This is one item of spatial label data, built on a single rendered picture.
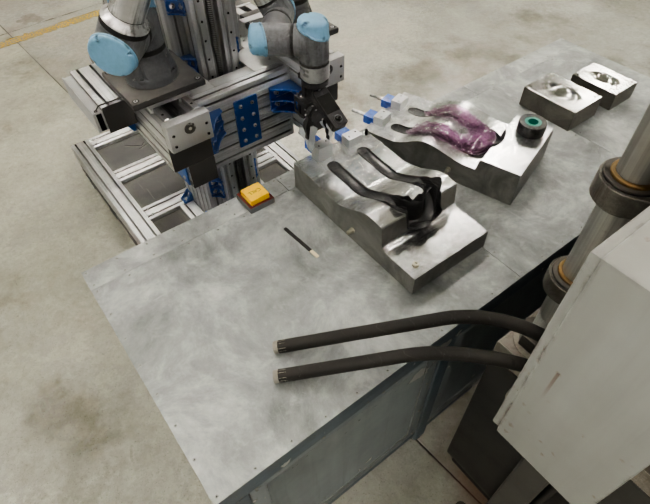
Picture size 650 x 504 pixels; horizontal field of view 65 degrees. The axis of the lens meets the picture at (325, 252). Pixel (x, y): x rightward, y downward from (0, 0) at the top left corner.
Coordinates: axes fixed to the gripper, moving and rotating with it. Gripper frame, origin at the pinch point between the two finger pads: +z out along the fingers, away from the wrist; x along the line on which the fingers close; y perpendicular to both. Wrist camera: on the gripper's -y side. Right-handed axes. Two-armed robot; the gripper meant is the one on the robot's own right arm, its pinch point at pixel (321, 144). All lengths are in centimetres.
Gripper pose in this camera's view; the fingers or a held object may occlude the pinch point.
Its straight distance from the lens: 148.7
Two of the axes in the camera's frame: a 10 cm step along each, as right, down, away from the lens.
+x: -8.0, 4.7, -3.9
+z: 0.1, 6.5, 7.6
